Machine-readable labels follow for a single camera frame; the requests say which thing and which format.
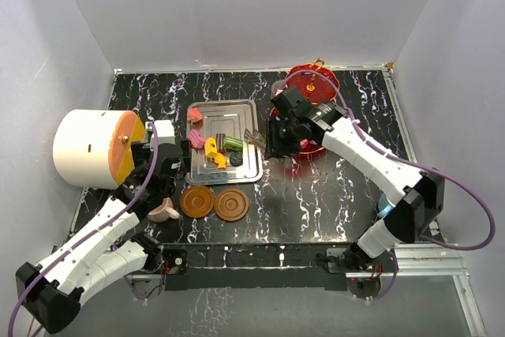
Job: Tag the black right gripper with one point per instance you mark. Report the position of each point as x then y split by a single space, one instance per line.
274 148

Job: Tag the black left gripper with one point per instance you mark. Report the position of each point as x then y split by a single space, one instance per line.
184 165

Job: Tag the red white strawberry cake slice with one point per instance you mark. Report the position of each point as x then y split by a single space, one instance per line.
304 143

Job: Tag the red three-tier cake stand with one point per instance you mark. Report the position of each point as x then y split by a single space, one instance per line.
316 83

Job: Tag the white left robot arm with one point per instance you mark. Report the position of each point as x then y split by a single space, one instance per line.
54 290

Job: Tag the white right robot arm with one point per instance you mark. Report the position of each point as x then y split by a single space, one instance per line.
414 194

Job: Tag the pink square cake block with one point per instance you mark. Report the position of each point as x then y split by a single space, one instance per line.
195 139

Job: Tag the yellow orange cake piece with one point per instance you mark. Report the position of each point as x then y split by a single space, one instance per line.
210 148

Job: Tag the dark chocolate cookie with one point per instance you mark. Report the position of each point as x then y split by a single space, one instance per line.
236 159

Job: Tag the orange fish shaped pastry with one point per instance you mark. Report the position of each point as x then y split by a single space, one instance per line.
220 160

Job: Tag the green striped macaron cake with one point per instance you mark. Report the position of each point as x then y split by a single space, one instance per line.
233 143

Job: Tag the brown chocolate layered cake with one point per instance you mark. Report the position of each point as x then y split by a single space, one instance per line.
220 137

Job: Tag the brown wooden coaster left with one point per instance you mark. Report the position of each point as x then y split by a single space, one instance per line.
197 201

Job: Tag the brown wooden coaster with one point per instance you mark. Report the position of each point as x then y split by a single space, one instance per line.
231 205
197 201

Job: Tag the salmon pink cake piece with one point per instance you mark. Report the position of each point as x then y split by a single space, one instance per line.
193 115

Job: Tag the silver metal tray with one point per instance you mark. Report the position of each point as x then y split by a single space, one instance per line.
232 118

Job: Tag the pink ceramic cup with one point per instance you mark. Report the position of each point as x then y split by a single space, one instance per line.
164 212

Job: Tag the brown wooden coaster right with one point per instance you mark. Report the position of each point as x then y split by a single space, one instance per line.
231 205

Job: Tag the clear tape roll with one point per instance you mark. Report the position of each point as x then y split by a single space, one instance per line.
277 87

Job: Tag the white cylindrical drum container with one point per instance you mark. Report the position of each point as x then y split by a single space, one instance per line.
92 148

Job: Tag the blue ceramic cup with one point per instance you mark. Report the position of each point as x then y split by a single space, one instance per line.
384 207

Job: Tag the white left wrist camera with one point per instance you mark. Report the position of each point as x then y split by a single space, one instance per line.
165 131

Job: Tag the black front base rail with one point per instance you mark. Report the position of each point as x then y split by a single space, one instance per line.
270 265

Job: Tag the aluminium frame rail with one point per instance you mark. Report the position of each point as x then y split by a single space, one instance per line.
430 259

